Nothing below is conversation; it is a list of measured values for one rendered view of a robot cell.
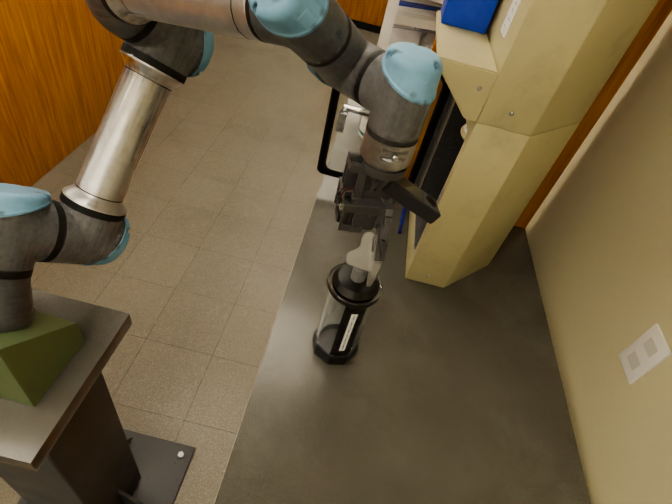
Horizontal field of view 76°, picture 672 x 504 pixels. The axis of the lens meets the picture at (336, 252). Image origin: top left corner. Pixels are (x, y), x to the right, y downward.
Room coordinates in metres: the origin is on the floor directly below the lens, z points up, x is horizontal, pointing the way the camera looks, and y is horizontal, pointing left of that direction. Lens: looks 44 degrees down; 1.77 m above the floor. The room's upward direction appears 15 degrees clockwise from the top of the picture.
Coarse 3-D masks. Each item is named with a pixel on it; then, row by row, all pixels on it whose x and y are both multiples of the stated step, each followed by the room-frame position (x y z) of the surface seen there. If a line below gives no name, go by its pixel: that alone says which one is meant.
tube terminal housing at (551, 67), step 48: (528, 0) 0.86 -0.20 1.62; (576, 0) 0.84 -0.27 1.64; (624, 0) 0.88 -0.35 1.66; (528, 48) 0.83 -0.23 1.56; (576, 48) 0.84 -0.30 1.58; (624, 48) 0.97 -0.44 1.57; (528, 96) 0.84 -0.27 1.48; (576, 96) 0.91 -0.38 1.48; (480, 144) 0.83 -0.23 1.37; (528, 144) 0.84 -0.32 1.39; (480, 192) 0.84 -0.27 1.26; (528, 192) 0.95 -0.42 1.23; (432, 240) 0.83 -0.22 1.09; (480, 240) 0.87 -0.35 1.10
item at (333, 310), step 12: (336, 300) 0.52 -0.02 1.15; (348, 300) 0.51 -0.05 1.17; (372, 300) 0.53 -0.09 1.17; (324, 312) 0.54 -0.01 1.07; (336, 312) 0.52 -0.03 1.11; (324, 324) 0.53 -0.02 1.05; (336, 324) 0.52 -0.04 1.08; (360, 324) 0.53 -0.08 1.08; (324, 336) 0.53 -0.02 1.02; (324, 348) 0.52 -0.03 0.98
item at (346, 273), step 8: (336, 272) 0.57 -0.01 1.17; (344, 272) 0.57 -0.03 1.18; (352, 272) 0.56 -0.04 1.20; (360, 272) 0.55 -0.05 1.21; (336, 280) 0.55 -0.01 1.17; (344, 280) 0.55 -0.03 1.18; (352, 280) 0.55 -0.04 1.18; (360, 280) 0.55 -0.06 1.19; (376, 280) 0.57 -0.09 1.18; (336, 288) 0.53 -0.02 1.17; (344, 288) 0.53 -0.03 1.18; (352, 288) 0.53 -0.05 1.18; (360, 288) 0.54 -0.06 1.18; (368, 288) 0.54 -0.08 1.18; (376, 288) 0.55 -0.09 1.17; (344, 296) 0.52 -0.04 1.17; (352, 296) 0.52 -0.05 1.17; (360, 296) 0.52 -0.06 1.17; (368, 296) 0.53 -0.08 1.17
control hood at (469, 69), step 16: (448, 32) 0.99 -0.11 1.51; (464, 32) 1.03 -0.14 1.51; (448, 48) 0.89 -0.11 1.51; (464, 48) 0.92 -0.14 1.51; (480, 48) 0.95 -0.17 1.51; (448, 64) 0.83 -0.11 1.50; (464, 64) 0.84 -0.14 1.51; (480, 64) 0.85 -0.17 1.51; (448, 80) 0.83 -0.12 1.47; (464, 80) 0.83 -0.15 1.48; (480, 80) 0.83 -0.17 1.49; (464, 96) 0.83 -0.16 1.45; (480, 96) 0.83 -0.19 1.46; (464, 112) 0.83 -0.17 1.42; (480, 112) 0.84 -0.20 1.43
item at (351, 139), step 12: (348, 108) 1.14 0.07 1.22; (360, 108) 1.14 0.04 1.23; (432, 108) 1.14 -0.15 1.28; (336, 120) 1.14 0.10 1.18; (348, 120) 1.14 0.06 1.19; (360, 120) 1.14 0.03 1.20; (336, 132) 1.14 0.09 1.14; (348, 132) 1.14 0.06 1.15; (360, 132) 1.14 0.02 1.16; (336, 144) 1.14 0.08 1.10; (348, 144) 1.14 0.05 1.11; (360, 144) 1.14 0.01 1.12; (420, 144) 1.14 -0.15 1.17; (336, 156) 1.14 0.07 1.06; (336, 168) 1.14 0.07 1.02; (408, 168) 1.14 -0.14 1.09
